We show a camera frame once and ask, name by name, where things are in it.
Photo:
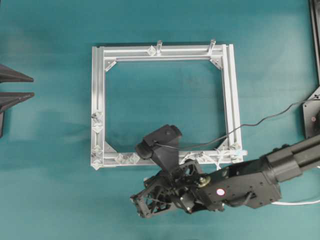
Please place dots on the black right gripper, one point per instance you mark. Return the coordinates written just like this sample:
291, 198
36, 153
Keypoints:
167, 191

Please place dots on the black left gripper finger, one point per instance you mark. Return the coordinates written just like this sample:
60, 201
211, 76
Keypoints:
10, 99
8, 75

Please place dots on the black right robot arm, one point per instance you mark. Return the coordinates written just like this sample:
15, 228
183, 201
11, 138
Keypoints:
253, 183

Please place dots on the metal pin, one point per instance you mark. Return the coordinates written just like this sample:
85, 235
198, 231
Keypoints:
211, 46
159, 47
97, 128
97, 118
121, 159
97, 152

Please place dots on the metal pin left lower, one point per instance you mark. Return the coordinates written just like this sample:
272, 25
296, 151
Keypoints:
97, 152

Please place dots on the metal pin left upper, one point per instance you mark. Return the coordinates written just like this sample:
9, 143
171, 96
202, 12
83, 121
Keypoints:
97, 118

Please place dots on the metal pin left middle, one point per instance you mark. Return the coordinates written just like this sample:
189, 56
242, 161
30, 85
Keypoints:
97, 128

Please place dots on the metal pin top left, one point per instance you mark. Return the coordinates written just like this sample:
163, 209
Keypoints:
159, 47

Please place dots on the metal pin top right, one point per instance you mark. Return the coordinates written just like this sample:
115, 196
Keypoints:
211, 46

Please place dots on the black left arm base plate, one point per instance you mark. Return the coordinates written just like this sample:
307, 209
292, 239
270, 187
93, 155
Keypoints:
2, 115

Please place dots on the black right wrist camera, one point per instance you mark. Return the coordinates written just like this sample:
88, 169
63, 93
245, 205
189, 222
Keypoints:
162, 147

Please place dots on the aluminium extrusion frame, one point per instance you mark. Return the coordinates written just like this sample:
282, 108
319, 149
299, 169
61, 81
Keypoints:
105, 57

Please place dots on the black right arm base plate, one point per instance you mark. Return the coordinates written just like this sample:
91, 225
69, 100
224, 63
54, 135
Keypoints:
311, 115

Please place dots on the dark aluminium rail top right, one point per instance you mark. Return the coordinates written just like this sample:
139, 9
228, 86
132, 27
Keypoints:
314, 9

